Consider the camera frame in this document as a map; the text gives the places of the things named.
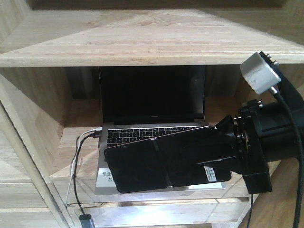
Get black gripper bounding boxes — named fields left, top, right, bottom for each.
left=198, top=100, right=299, bottom=194

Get black foldable smartphone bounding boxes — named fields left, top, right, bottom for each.
left=104, top=126, right=232, bottom=193

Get wooden shelf desk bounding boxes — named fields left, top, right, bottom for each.
left=0, top=0, right=304, bottom=228

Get white label sticker right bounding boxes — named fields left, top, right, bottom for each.
left=188, top=182, right=225, bottom=190

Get white label sticker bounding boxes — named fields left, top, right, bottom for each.
left=96, top=167, right=116, bottom=187
left=188, top=182, right=225, bottom=190

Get silver laptop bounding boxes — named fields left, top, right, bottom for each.
left=95, top=65, right=215, bottom=195

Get white label sticker left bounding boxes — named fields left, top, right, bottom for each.
left=96, top=167, right=116, bottom=187

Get black camera cable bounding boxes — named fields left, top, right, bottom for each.
left=269, top=86, right=304, bottom=228

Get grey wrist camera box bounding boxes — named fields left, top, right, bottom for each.
left=240, top=52, right=281, bottom=95

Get black laptop cable left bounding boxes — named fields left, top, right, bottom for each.
left=72, top=133, right=101, bottom=216

